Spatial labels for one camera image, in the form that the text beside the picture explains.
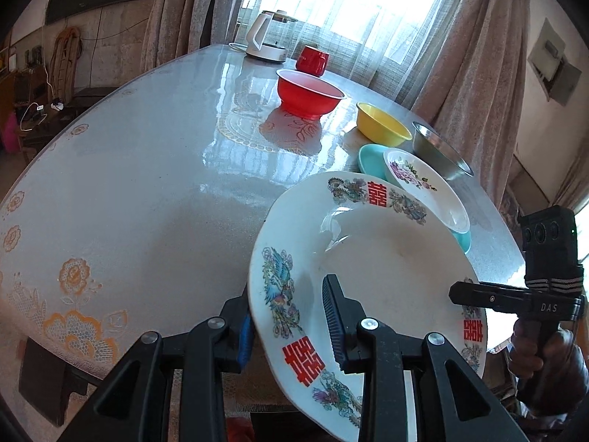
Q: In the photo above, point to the wooden chair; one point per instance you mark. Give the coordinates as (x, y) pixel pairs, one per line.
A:
(64, 64)

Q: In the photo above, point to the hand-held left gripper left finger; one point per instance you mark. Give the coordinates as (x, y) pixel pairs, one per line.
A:
(246, 338)

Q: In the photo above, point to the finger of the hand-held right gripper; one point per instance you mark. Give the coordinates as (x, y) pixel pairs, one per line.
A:
(487, 297)

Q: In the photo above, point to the red plastic bowl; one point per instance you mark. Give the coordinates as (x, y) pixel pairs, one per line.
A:
(306, 96)

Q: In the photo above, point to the yellow bowl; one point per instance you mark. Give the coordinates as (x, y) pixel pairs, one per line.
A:
(382, 122)

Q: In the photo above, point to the white sheer curtain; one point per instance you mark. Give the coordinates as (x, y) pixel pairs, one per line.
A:
(368, 23)

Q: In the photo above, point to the wall electrical box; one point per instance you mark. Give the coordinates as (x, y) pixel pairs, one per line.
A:
(554, 64)

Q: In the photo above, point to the pink bag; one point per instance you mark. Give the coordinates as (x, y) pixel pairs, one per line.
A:
(9, 136)

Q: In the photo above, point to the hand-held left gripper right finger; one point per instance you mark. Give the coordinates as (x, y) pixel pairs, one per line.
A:
(331, 317)

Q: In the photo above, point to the small white floral plate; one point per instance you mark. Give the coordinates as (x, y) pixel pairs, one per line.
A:
(432, 202)

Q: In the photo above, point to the teal plate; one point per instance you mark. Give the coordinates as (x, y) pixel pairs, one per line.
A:
(370, 159)

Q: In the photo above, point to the beige velvet curtain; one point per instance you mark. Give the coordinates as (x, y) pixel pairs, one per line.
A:
(478, 78)
(184, 9)

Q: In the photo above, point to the white electric kettle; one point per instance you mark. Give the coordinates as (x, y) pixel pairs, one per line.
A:
(260, 37)

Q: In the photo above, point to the stainless steel bowl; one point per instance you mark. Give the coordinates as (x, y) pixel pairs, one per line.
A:
(437, 152)

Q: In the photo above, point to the dark wooden bench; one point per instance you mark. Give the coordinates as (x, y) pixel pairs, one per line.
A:
(46, 377)

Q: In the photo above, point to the large white plate red characters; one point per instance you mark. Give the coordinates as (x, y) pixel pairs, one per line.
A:
(391, 248)

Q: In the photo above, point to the red cup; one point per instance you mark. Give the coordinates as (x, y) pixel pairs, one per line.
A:
(310, 60)

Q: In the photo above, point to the white power strip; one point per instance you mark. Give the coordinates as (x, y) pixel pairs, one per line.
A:
(57, 105)

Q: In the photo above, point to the person's right hand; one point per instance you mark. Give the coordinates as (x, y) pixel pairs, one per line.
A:
(563, 373)

